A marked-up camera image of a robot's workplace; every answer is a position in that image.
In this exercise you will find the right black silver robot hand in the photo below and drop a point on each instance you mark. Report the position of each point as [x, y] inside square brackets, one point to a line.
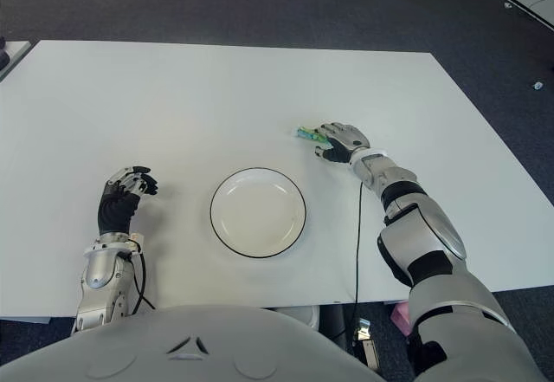
[348, 139]

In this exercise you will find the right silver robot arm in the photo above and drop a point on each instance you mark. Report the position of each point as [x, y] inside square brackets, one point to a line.
[433, 243]

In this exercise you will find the metal bracket under table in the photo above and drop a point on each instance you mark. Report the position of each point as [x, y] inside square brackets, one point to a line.
[365, 343]

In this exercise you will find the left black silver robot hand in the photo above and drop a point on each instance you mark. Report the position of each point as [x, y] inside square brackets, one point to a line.
[114, 213]

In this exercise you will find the white side table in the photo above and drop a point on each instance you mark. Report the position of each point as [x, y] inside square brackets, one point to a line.
[15, 50]

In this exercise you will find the black table column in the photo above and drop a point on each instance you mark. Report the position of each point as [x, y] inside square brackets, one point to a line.
[333, 319]

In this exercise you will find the white plate with black rim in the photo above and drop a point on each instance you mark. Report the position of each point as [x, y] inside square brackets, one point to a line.
[259, 211]

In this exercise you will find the pink box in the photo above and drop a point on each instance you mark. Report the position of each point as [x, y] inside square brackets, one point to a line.
[402, 315]

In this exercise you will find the white bin under table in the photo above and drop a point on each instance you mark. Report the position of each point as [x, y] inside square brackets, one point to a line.
[303, 312]

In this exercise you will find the grey robot torso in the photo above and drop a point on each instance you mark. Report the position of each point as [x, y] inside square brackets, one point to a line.
[195, 347]

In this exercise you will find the green snack packet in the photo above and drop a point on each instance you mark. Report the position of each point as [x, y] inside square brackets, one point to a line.
[306, 133]

